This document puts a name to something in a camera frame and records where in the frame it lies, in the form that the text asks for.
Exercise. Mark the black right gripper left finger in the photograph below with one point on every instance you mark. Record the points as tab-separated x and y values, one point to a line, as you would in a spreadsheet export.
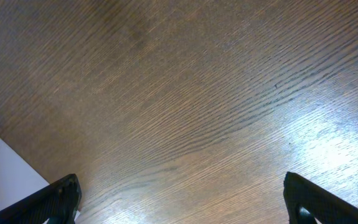
56	203

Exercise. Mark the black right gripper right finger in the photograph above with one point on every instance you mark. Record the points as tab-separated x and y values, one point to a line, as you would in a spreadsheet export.
307	202

